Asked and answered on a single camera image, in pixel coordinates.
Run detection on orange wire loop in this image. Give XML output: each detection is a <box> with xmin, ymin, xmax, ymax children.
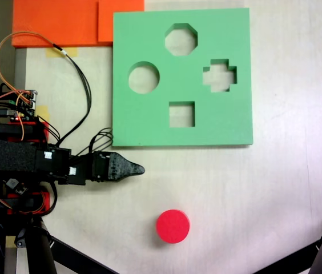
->
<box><xmin>0</xmin><ymin>31</ymin><xmax>58</xmax><ymax>98</ymax></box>

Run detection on red and black table clamp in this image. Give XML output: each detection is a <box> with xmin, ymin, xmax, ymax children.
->
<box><xmin>0</xmin><ymin>191</ymin><xmax>51</xmax><ymax>217</ymax></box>
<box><xmin>0</xmin><ymin>119</ymin><xmax>50</xmax><ymax>143</ymax></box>

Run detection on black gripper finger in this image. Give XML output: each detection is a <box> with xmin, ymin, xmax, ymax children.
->
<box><xmin>109</xmin><ymin>152</ymin><xmax>146</xmax><ymax>182</ymax></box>

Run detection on controller circuit board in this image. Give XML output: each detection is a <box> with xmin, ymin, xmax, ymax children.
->
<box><xmin>8</xmin><ymin>90</ymin><xmax>39</xmax><ymax>122</ymax></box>

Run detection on black driver board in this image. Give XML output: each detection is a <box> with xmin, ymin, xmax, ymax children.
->
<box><xmin>3</xmin><ymin>176</ymin><xmax>28</xmax><ymax>195</ymax></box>

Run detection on red cylinder block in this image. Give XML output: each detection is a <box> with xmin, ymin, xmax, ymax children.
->
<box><xmin>155</xmin><ymin>209</ymin><xmax>191</xmax><ymax>244</ymax></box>

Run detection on black motor cable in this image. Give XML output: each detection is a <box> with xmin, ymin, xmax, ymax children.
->
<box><xmin>88</xmin><ymin>127</ymin><xmax>114</xmax><ymax>157</ymax></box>

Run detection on long black cable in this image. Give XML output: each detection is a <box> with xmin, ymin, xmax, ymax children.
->
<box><xmin>53</xmin><ymin>42</ymin><xmax>92</xmax><ymax>145</ymax></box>

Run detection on green shape sorter board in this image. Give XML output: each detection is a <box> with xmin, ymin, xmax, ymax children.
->
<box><xmin>111</xmin><ymin>7</ymin><xmax>254</xmax><ymax>148</ymax></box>

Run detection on thick black tripod leg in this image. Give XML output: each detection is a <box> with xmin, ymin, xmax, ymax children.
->
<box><xmin>3</xmin><ymin>216</ymin><xmax>58</xmax><ymax>274</ymax></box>

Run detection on orange foam block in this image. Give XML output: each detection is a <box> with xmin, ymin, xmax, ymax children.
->
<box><xmin>11</xmin><ymin>0</ymin><xmax>145</xmax><ymax>48</ymax></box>

